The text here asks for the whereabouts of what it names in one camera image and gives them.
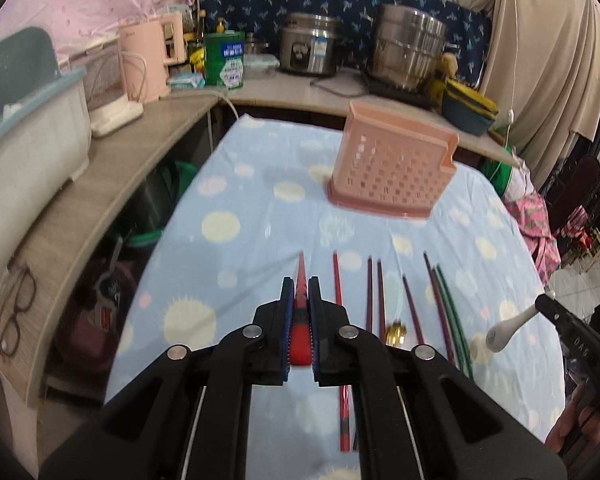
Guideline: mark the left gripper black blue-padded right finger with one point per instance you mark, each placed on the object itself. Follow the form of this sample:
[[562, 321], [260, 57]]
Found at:
[[417, 416]]

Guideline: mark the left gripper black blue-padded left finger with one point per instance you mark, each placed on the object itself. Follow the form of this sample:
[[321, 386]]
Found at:
[[186, 415]]

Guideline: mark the gold flower spoon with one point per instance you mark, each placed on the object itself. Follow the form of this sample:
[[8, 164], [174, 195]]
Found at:
[[395, 335]]

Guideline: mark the white ceramic spoon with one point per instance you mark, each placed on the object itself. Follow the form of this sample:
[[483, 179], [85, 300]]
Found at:
[[499, 335]]

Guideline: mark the bright red chopstick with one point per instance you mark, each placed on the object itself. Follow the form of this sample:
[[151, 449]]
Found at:
[[300, 350]]

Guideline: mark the dark red long chopstick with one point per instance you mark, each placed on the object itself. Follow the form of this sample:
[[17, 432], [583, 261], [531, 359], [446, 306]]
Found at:
[[448, 343]]

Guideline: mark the person's right hand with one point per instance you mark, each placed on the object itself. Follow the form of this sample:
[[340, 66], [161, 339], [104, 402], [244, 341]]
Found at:
[[586, 420]]

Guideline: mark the green chopstick inner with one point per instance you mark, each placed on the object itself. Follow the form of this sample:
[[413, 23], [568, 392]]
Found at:
[[455, 343]]

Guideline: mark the green chopstick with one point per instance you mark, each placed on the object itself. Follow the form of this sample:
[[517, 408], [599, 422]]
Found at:
[[457, 331], [455, 343]]

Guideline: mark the dark red silver-banded chopstick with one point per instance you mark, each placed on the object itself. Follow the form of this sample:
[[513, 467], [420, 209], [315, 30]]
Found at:
[[382, 325]]

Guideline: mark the green chopstick outer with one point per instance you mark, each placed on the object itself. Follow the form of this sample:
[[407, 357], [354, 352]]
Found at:
[[457, 331]]

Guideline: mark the dark red twisted chopstick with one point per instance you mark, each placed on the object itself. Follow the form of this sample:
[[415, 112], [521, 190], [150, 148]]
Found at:
[[415, 319]]

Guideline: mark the pink floral fabric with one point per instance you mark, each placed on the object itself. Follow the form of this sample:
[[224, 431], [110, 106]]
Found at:
[[531, 215]]

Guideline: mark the black eyeglasses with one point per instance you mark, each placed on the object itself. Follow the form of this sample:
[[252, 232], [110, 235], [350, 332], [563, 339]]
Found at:
[[17, 296]]

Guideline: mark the blue planet-print tablecloth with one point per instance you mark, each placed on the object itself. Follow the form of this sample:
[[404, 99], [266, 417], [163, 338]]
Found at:
[[237, 233]]

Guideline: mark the pink perforated utensil holder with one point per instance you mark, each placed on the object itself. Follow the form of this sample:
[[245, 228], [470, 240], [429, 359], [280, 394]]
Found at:
[[389, 163]]

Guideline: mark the beige hanging cloth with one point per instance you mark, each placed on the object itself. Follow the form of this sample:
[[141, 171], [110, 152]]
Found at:
[[543, 70]]

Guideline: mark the yellow dark lunch box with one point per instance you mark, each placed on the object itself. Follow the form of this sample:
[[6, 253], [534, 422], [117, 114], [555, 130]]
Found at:
[[467, 109]]

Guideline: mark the white teal dish rack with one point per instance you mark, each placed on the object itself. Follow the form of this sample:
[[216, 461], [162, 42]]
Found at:
[[45, 133]]

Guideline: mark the white mesh appliance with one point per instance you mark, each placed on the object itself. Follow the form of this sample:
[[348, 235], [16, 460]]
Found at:
[[108, 104]]

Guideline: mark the clear glass container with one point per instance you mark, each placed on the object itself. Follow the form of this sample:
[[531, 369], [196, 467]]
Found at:
[[260, 66]]

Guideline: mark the green tin can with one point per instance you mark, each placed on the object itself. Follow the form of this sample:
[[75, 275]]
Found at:
[[224, 66]]

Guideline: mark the large steel pot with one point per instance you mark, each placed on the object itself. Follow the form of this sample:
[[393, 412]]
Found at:
[[408, 44]]

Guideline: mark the pink electric kettle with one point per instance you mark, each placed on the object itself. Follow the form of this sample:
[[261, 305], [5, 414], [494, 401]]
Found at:
[[148, 49]]

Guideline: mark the steel rice cooker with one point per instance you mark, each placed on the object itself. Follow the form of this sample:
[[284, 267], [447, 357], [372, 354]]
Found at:
[[309, 44]]

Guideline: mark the navy patterned cloth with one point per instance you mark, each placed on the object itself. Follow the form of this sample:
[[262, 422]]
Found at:
[[467, 30]]

